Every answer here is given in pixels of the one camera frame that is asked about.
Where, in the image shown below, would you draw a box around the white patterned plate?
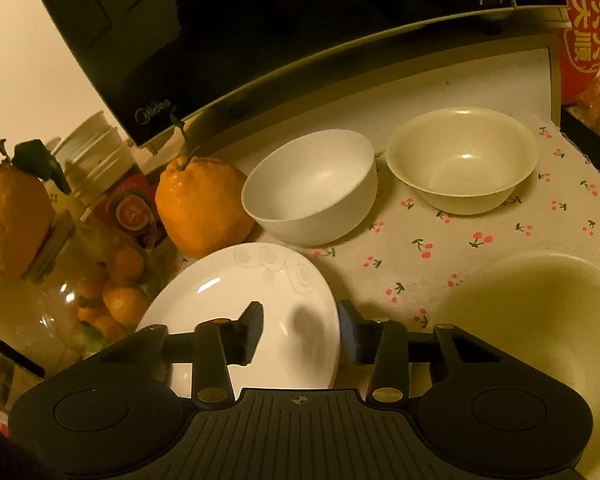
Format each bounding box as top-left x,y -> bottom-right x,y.
135,242 -> 342,400

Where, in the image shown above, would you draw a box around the white deep bowl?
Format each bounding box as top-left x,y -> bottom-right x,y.
242,129 -> 378,247

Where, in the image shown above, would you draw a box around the large cream bowl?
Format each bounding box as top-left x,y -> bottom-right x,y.
429,250 -> 600,479

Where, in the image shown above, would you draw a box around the small cream bowl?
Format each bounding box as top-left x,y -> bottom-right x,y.
385,107 -> 539,216

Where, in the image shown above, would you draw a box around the orange citrus on cloth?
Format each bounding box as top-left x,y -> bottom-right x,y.
155,156 -> 254,259

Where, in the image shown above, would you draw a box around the glass jar with tangerines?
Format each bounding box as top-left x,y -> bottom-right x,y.
9,209 -> 171,361

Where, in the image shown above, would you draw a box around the stacked white lidded tins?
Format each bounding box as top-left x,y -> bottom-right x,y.
52,110 -> 140,206

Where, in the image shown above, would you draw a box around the large citrus on jar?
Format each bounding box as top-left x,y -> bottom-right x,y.
0,139 -> 71,280

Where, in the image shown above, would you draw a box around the black Midea microwave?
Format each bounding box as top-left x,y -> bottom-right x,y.
42,0 -> 566,145

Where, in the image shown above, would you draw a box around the red orange gift box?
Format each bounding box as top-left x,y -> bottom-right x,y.
557,0 -> 600,105

